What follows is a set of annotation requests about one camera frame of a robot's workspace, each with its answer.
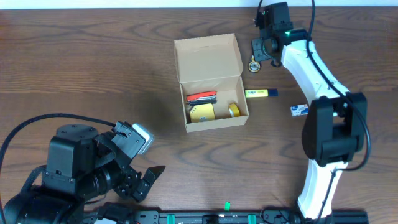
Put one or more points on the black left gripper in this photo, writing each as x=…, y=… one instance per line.
x=131, y=184

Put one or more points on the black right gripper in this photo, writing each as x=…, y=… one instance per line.
x=261, y=50

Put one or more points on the correction tape dispenser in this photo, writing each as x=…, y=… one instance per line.
x=254, y=66

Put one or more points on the yellow highlighter blue cap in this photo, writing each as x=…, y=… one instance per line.
x=261, y=93

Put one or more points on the brown cardboard box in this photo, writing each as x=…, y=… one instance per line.
x=211, y=63

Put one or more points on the blue white staples box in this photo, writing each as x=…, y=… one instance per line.
x=299, y=110

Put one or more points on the clear yellow tape roll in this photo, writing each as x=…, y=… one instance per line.
x=234, y=110

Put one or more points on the yellow sticky note pad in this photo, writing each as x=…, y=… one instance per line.
x=201, y=113

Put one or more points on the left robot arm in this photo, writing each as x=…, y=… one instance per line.
x=83, y=164

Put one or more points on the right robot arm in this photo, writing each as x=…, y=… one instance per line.
x=335, y=128

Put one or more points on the small green clip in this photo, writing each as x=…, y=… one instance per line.
x=227, y=206

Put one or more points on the black mounting rail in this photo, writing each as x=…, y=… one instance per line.
x=117, y=213

